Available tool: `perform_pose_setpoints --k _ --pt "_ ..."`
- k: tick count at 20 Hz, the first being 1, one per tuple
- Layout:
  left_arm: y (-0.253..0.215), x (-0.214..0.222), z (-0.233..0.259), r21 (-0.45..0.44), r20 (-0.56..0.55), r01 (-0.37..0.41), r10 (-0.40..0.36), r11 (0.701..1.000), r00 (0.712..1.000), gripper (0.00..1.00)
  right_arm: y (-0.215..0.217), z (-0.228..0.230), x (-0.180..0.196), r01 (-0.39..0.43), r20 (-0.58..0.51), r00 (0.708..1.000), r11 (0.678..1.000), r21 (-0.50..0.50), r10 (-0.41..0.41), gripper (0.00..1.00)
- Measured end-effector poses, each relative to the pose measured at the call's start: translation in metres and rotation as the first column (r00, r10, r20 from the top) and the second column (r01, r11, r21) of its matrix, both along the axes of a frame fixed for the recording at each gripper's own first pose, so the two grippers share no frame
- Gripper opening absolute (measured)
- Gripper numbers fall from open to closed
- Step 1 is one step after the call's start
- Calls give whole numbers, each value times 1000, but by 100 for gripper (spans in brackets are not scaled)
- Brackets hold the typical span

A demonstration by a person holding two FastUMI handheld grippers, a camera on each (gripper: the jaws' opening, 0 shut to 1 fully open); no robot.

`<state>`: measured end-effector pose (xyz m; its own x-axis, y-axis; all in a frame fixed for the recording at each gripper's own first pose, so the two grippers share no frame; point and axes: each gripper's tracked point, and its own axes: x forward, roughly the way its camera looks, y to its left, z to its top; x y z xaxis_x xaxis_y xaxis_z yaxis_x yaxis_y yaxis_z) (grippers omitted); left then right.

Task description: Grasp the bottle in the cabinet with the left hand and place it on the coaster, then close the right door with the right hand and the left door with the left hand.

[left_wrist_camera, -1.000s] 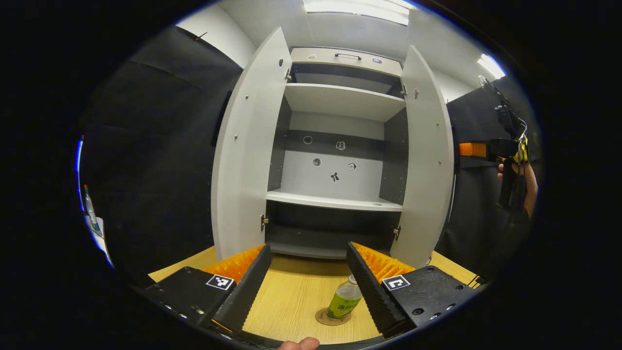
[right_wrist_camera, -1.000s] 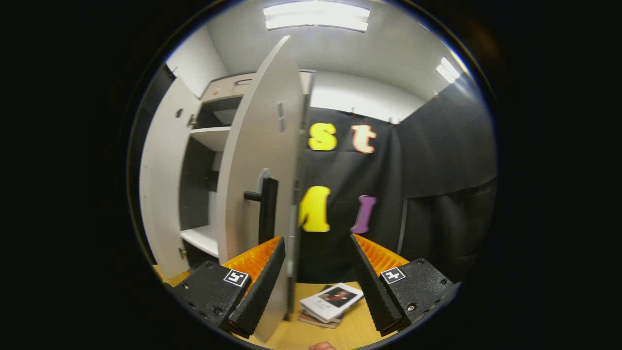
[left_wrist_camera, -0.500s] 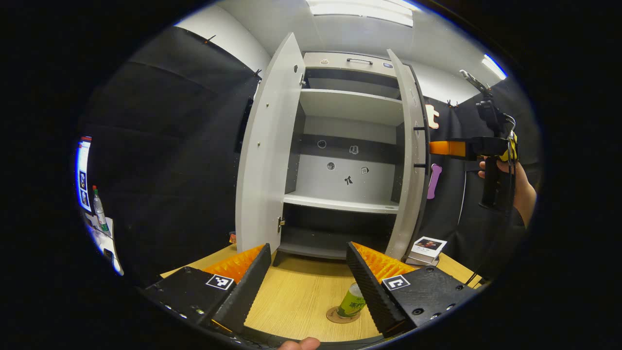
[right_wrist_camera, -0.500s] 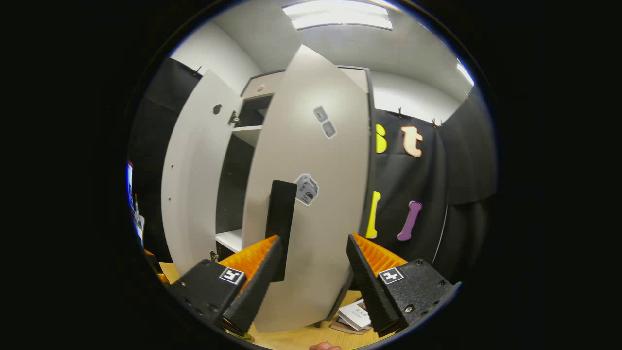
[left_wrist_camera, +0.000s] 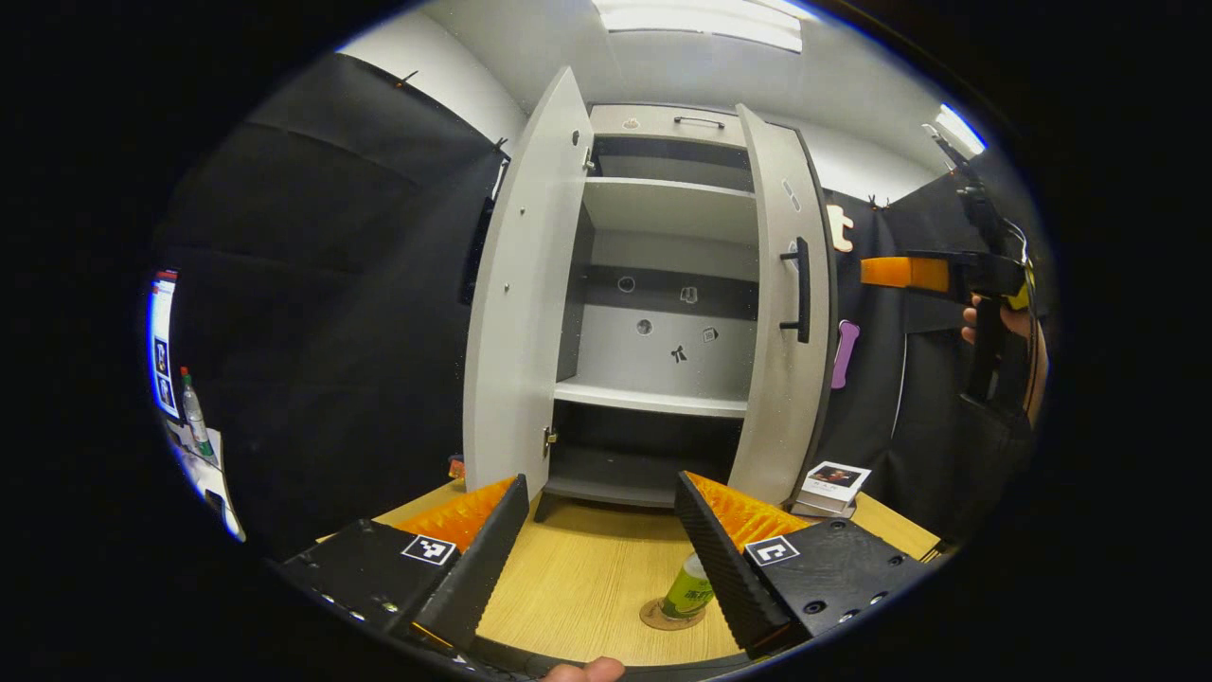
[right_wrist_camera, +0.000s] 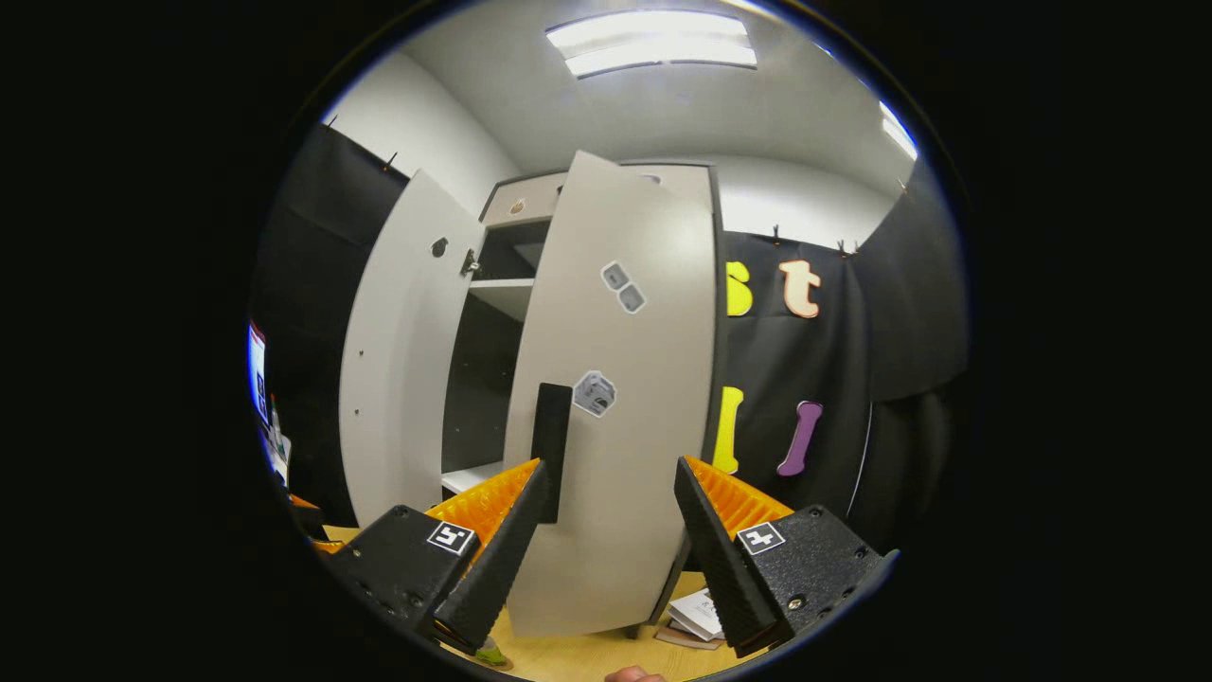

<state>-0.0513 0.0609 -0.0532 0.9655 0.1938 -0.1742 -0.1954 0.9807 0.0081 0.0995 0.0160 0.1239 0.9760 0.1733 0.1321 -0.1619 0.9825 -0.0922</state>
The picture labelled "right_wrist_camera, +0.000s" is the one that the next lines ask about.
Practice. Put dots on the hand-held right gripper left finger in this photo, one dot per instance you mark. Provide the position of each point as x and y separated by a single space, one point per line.
502 568

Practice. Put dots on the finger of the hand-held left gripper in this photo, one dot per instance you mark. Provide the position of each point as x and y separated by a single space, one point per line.
308 521

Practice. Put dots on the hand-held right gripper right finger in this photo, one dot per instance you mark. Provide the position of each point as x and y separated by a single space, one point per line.
720 568

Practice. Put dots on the green label clear bottle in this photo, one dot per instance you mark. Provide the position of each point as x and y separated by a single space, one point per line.
490 654

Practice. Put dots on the grey cabinet door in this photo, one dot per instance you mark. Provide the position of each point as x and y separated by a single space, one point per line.
644 379
398 379

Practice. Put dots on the grey cabinet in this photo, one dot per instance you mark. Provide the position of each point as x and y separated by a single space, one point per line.
483 379

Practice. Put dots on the picture cover book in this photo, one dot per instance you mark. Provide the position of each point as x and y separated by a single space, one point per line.
699 614

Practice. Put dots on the computer screen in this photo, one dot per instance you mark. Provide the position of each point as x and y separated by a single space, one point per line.
257 374

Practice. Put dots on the black backdrop cloth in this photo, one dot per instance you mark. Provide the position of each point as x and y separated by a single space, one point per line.
833 379

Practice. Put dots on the small ceiling light panel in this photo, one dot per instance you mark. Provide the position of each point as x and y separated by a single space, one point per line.
900 133

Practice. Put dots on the large ceiling light panel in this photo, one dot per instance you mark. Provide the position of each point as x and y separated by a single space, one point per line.
653 43

